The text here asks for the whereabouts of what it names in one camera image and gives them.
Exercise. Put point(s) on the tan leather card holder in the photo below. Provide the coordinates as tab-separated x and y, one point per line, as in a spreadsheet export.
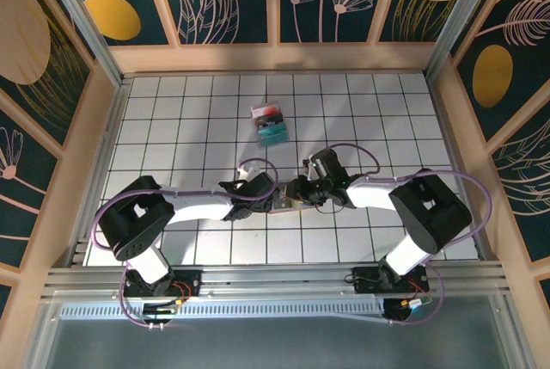
296	210

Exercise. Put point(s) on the clear acrylic card box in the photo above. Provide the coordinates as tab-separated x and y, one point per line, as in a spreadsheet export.
284	128

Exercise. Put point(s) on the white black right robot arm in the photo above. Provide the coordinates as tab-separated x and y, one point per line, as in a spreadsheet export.
369	192

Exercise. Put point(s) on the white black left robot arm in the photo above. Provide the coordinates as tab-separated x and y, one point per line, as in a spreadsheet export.
193	210

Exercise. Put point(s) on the teal card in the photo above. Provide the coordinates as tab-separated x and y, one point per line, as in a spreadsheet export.
270	134

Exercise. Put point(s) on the black card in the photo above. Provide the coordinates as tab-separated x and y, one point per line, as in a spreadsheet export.
268	119

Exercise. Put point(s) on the white card with red circle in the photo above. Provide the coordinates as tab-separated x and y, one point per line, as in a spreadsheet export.
270	110

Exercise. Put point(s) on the yellow power connector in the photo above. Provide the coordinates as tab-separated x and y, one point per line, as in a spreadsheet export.
178	301
405	302

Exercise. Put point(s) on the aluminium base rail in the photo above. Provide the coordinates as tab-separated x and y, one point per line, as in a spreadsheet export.
275	278

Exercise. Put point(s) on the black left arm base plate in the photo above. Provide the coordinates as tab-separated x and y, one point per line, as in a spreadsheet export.
191	278

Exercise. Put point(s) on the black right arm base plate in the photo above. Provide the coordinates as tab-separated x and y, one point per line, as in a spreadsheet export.
365	283

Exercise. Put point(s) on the aluminium side rail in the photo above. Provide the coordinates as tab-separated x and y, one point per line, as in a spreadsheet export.
449	128
111	128

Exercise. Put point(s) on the aluminium corner post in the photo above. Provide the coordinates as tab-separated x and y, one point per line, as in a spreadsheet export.
462	20
88	25

